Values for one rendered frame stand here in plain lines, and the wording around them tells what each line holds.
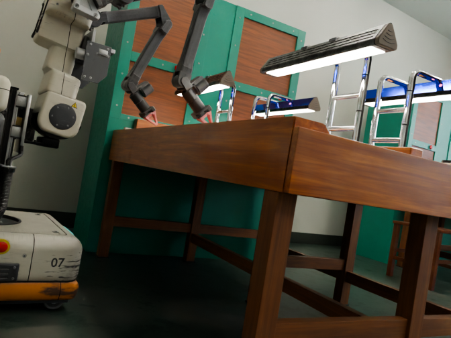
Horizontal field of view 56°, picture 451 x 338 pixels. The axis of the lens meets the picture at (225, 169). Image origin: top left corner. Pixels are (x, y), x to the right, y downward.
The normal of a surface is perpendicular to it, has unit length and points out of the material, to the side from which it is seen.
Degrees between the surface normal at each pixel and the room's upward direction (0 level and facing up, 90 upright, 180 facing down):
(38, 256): 90
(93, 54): 90
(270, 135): 90
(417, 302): 90
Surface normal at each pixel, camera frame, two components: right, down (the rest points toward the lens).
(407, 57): 0.54, 0.07
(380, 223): -0.83, -0.14
